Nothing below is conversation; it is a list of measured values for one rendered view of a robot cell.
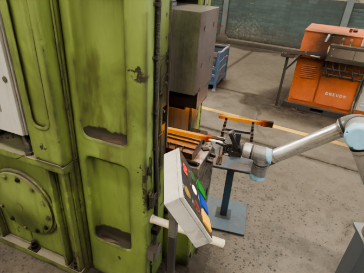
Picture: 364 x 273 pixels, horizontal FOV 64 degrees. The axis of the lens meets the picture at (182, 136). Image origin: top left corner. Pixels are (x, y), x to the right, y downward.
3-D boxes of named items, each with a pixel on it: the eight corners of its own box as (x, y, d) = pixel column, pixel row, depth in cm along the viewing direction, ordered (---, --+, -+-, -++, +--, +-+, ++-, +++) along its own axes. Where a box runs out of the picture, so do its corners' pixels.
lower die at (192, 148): (201, 147, 192) (202, 136, 188) (191, 163, 176) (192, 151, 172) (144, 132, 205) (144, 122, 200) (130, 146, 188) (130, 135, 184)
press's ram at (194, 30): (215, 75, 181) (223, 5, 161) (194, 96, 149) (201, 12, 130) (154, 65, 193) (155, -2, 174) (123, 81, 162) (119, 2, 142)
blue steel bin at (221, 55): (226, 79, 606) (231, 44, 571) (215, 91, 542) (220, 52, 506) (174, 70, 643) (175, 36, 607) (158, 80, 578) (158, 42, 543)
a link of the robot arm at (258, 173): (266, 175, 182) (271, 158, 175) (261, 185, 173) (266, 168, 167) (252, 170, 185) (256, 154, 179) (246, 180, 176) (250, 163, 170)
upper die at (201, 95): (207, 97, 175) (208, 82, 170) (196, 109, 158) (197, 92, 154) (144, 84, 187) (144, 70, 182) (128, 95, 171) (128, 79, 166)
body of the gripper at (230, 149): (220, 154, 176) (240, 159, 172) (222, 142, 171) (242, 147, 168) (223, 148, 182) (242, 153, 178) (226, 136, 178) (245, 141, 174)
